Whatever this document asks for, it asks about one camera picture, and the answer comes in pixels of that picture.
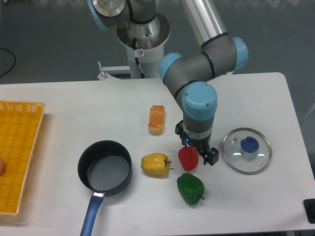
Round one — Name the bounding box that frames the black cable on floor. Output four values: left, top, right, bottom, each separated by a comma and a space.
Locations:
0, 48, 17, 78

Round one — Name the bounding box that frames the black device at table edge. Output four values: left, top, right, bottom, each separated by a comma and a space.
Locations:
303, 199, 315, 224

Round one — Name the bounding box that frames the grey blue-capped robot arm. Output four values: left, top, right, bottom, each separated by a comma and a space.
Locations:
88, 0, 249, 165

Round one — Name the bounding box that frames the red bell pepper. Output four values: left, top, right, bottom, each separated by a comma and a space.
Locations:
178, 147, 199, 172

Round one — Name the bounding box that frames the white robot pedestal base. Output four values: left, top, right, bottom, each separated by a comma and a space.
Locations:
98, 13, 170, 80

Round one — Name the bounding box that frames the dark saucepan with blue handle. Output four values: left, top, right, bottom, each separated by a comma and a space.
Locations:
77, 140, 132, 236

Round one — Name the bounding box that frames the yellow woven basket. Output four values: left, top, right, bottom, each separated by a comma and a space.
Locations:
0, 100, 45, 215

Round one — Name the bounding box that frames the green bell pepper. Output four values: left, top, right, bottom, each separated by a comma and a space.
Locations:
177, 173, 205, 205

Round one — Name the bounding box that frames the yellow bell pepper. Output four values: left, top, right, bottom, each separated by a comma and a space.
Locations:
141, 153, 172, 177

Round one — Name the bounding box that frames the glass lid with blue knob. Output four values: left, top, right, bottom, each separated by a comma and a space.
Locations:
221, 127, 273, 175

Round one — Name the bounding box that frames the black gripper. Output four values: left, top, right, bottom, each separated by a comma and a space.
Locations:
175, 120, 219, 166

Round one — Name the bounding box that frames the orange bread loaf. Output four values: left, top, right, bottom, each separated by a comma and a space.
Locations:
148, 105, 165, 135

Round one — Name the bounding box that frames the black cable on pedestal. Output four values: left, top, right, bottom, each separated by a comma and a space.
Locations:
132, 37, 146, 79

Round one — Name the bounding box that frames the orange item in basket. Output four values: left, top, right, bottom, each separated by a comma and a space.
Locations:
0, 158, 5, 175

